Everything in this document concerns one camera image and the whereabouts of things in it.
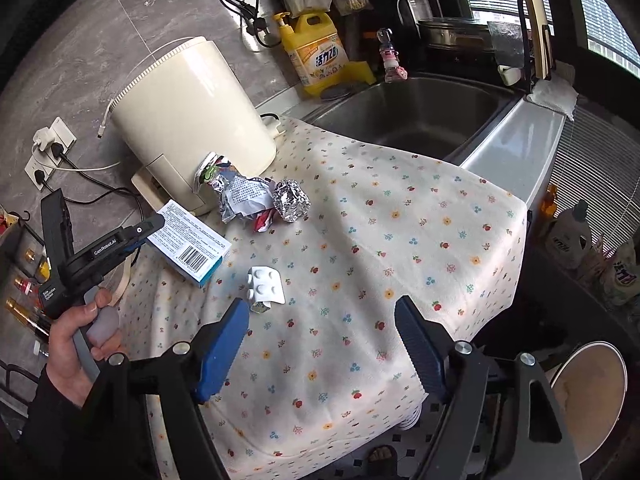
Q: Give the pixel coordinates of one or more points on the wall socket with black plug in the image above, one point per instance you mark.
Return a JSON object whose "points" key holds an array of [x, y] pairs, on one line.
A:
{"points": [[40, 172]]}

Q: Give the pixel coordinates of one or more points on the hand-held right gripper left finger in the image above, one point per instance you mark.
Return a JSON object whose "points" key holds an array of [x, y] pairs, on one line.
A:
{"points": [[222, 355]]}

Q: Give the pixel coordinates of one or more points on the steel sink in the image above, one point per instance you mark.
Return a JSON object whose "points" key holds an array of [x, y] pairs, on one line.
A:
{"points": [[415, 110]]}

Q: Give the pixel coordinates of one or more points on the yellow green refill pouch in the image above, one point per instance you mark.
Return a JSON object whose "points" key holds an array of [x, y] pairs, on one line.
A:
{"points": [[620, 280]]}

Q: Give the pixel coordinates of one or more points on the white laundry detergent bottle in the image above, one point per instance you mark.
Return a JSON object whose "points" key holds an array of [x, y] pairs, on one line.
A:
{"points": [[575, 235]]}

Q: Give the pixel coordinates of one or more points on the silver printed wrapper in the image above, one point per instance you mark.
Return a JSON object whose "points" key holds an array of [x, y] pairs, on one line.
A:
{"points": [[245, 197]]}

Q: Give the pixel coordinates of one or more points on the person's left hand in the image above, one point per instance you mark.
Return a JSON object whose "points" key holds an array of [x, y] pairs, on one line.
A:
{"points": [[70, 350]]}

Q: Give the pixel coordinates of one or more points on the white pill blister pack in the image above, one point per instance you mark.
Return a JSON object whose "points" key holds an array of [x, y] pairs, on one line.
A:
{"points": [[265, 282]]}

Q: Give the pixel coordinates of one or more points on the person's foot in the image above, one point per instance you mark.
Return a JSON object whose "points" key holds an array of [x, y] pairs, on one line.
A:
{"points": [[382, 455]]}

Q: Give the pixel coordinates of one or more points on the pink figurine bottle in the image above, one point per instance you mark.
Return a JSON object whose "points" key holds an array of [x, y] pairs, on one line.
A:
{"points": [[392, 60]]}

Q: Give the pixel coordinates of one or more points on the cream air fryer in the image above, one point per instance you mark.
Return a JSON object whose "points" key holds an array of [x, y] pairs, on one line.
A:
{"points": [[200, 110]]}

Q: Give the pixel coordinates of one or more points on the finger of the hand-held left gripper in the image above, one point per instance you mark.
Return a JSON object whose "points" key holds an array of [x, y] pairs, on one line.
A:
{"points": [[142, 227], [136, 249]]}

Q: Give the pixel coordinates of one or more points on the orange bottle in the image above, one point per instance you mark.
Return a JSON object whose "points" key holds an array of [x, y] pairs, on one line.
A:
{"points": [[549, 202]]}

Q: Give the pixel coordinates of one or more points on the small white cup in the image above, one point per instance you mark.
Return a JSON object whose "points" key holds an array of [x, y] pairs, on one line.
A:
{"points": [[510, 75]]}

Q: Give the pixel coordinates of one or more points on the cream cutting board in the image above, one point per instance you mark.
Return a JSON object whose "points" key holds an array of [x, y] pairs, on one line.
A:
{"points": [[537, 15]]}

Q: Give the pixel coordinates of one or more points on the black dish rack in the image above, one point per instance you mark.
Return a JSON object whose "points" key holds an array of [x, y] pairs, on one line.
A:
{"points": [[525, 20]]}

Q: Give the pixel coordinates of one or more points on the large paper cup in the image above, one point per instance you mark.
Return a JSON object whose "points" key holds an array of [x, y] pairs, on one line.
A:
{"points": [[590, 400]]}

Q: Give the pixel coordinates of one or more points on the green foil wrapper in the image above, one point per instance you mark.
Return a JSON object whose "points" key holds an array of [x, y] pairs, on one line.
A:
{"points": [[210, 170]]}

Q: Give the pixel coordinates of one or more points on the person's left forearm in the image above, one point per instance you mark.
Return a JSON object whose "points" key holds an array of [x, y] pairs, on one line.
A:
{"points": [[65, 440]]}

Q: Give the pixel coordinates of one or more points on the white folded cloth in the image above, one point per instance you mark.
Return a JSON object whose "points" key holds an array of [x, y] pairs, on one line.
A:
{"points": [[552, 97]]}

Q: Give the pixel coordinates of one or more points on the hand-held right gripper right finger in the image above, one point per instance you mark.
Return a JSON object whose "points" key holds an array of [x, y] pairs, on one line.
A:
{"points": [[422, 355]]}

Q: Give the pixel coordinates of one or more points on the yellow detergent bottle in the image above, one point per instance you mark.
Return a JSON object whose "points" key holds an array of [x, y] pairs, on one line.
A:
{"points": [[317, 50]]}

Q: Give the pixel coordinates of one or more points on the red wrapper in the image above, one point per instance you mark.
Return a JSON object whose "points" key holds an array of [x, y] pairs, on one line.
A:
{"points": [[262, 221]]}

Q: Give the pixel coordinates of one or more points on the blue white medicine box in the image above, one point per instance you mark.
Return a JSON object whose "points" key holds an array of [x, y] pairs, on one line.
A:
{"points": [[190, 245]]}

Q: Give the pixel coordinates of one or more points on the foil ball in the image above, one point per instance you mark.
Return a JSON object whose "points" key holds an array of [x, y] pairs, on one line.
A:
{"points": [[291, 201]]}

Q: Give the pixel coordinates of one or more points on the wall socket with white plug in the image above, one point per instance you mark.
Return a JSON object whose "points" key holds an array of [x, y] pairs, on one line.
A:
{"points": [[55, 132]]}

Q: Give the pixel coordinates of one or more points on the floral tablecloth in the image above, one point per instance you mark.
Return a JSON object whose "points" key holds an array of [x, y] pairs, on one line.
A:
{"points": [[360, 260]]}

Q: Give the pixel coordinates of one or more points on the steel pot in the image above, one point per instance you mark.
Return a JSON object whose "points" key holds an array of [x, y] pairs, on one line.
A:
{"points": [[450, 35]]}

